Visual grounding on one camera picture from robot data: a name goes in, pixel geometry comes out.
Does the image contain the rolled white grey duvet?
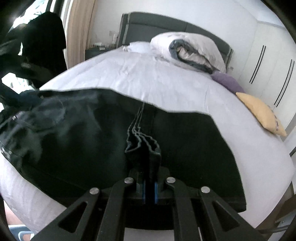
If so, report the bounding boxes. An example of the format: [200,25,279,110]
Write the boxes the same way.
[150,32,226,74]

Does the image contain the white pillow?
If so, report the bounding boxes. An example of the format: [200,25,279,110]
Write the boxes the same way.
[125,41,152,55]

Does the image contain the yellow cushion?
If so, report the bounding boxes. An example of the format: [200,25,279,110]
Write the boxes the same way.
[236,92,287,137]

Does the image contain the dark grey nightstand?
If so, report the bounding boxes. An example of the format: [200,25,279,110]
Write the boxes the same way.
[85,48,114,60]

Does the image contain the black office chair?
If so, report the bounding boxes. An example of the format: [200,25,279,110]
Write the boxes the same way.
[1,11,67,89]

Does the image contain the white bed sheet mattress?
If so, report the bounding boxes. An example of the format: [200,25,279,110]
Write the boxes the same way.
[1,48,295,233]

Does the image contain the black denim pants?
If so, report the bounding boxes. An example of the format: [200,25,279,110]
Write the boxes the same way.
[1,89,246,212]

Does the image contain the purple cushion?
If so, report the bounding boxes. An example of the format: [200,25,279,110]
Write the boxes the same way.
[210,71,245,94]

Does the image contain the beige curtain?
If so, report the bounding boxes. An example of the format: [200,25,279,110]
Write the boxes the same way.
[66,1,96,69]

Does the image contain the white wardrobe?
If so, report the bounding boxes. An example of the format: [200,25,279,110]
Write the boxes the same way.
[239,23,295,128]

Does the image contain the dark grey headboard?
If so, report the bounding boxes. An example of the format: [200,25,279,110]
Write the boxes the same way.
[116,11,233,67]

